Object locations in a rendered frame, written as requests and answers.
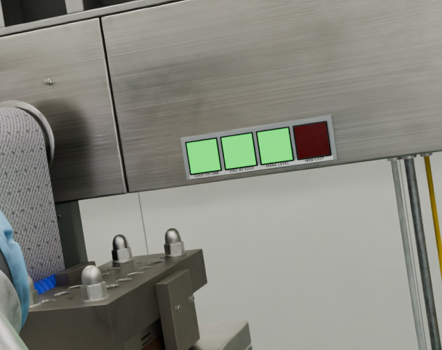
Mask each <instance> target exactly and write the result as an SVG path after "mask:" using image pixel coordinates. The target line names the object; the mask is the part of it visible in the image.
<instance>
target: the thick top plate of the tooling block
mask: <svg viewBox="0 0 442 350"><path fill-rule="evenodd" d="M164 255H165V253H156V254H149V255H143V256H132V257H133V258H134V259H133V260H129V261H126V262H118V263H112V260H111V261H110V262H107V263H105V264H103V265H101V266H99V267H98V268H99V270H100V271H101V274H102V278H103V281H105V283H106V287H107V292H108V294H109V297H108V298H107V299H104V300H101V301H95V302H89V303H83V302H81V299H82V296H81V290H80V286H81V285H82V279H81V280H79V281H77V282H75V283H72V284H71V285H60V286H56V287H54V288H52V289H50V290H47V291H46V292H43V293H41V294H39V295H38V296H39V300H40V303H41V306H38V307H36V308H31V309H28V315H27V318H26V321H25V323H24V325H23V327H22V329H21V330H20V332H19V336H20V338H21V339H22V341H23V342H24V344H25V345H26V346H27V348H28V350H116V349H118V348H119V347H120V346H121V345H123V344H124V343H126V342H127V341H129V340H130V339H131V338H133V337H134V336H136V335H137V334H138V333H139V332H141V331H143V330H144V329H145V328H146V327H147V326H149V325H151V324H152V323H153V322H154V321H156V320H157V319H159V318H160V311H159V305H158V298H157V292H156V288H155V284H156V283H157V282H159V281H161V280H162V279H164V278H166V277H167V276H169V275H170V274H172V273H174V272H176V271H177V270H181V269H189V271H190V276H191V281H192V290H193V293H195V292H196V291H197V290H199V289H200V288H202V287H203V286H204V285H205V284H207V276H206V271H205V263H204V257H203V250H202V249H192V250H186V254H184V255H181V256H174V257H164Z"/></svg>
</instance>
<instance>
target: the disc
mask: <svg viewBox="0 0 442 350"><path fill-rule="evenodd" d="M0 107H14V108H19V109H21V110H23V111H25V112H27V113H28V114H29V115H30V116H32V117H33V119H34V120H35V121H36V122H37V123H38V125H39V127H40V129H41V131H42V134H43V137H44V144H45V149H46V156H47V161H48V166H49V169H50V167H51V164H52V162H53V157H54V151H55V142H54V137H53V132H52V130H51V127H50V125H49V123H48V121H47V120H46V118H45V116H44V115H43V114H42V113H41V112H40V111H39V110H38V109H37V108H35V107H34V106H32V105H31V104H29V103H26V102H23V101H17V100H7V101H2V102H0Z"/></svg>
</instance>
